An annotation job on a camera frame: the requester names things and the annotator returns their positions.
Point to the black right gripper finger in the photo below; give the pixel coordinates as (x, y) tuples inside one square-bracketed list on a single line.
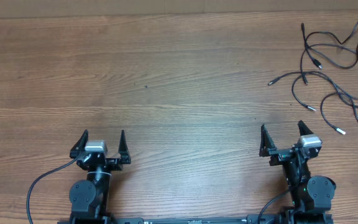
[(267, 146), (305, 132)]

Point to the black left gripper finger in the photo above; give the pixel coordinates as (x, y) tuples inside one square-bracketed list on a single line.
[(125, 156), (79, 146)]

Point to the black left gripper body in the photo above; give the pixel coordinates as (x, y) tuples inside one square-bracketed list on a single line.
[(112, 165)]

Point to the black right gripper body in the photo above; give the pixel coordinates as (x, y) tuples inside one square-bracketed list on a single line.
[(281, 155)]

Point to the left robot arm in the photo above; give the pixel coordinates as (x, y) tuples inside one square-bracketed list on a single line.
[(89, 197)]

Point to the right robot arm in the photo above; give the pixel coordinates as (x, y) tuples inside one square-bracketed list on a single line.
[(311, 195)]

